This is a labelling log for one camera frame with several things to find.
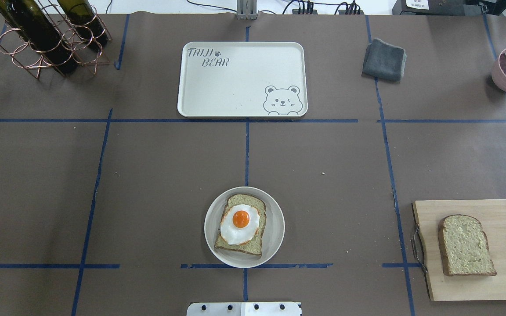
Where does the dark green wine bottle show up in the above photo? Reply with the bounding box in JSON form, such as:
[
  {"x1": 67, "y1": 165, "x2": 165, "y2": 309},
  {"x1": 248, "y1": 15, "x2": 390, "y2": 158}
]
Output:
[{"x1": 0, "y1": 0, "x2": 78, "y2": 75}]

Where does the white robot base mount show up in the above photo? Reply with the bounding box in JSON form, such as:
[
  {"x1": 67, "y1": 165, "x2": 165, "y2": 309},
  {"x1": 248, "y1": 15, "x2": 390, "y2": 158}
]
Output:
[{"x1": 186, "y1": 302, "x2": 303, "y2": 316}]

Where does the fried egg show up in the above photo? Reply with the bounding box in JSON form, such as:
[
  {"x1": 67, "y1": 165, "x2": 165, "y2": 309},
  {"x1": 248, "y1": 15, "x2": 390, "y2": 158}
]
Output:
[{"x1": 220, "y1": 204, "x2": 261, "y2": 245}]

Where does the wooden cutting board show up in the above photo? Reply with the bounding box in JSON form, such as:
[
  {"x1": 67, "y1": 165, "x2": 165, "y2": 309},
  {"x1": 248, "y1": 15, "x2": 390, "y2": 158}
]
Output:
[{"x1": 413, "y1": 199, "x2": 506, "y2": 302}]

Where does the folded grey cloth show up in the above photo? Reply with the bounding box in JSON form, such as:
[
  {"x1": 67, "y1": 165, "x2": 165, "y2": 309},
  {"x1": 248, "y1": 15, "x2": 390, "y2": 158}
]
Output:
[{"x1": 362, "y1": 38, "x2": 406, "y2": 82}]

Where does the white round plate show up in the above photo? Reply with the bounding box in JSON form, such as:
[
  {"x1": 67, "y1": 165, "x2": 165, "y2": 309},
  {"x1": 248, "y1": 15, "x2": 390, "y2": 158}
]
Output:
[{"x1": 203, "y1": 187, "x2": 285, "y2": 268}]

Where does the white bear serving tray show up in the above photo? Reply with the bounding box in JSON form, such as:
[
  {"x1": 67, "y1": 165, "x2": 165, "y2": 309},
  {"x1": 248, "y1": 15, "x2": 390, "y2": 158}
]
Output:
[{"x1": 177, "y1": 41, "x2": 308, "y2": 119}]

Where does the copper wire bottle rack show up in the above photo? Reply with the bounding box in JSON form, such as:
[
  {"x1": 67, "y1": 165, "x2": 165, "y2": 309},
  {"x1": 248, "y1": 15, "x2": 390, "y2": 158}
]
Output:
[{"x1": 0, "y1": 0, "x2": 112, "y2": 79}]

